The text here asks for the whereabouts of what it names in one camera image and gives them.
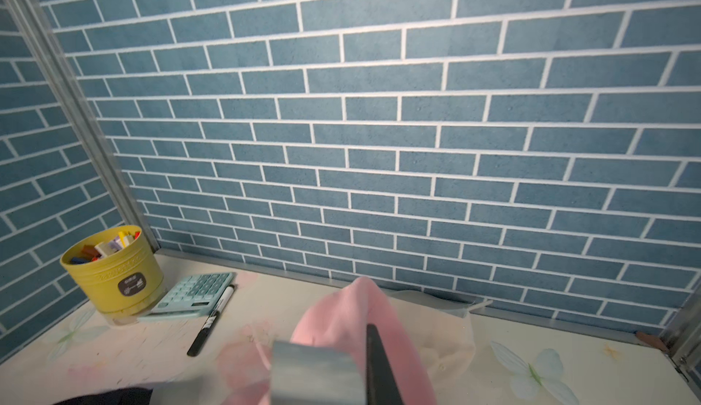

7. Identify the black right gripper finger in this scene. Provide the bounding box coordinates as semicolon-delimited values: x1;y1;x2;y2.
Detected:
366;324;403;405

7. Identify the pink baseball cap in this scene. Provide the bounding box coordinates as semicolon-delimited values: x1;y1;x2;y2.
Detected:
256;276;438;405

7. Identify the black baseball cap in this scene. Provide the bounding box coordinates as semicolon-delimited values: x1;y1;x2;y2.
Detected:
56;388;153;405

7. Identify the cream cap at back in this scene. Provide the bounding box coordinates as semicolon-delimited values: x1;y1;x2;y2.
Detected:
389;290;490;392

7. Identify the black marker pen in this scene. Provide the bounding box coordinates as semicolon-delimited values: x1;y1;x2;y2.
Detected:
186;285;237;358

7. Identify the teal desk calculator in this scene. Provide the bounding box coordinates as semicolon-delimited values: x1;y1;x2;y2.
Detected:
138;272;235;322

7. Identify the yellow pen holder cup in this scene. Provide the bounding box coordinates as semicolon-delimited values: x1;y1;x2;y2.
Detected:
60;225;167;326

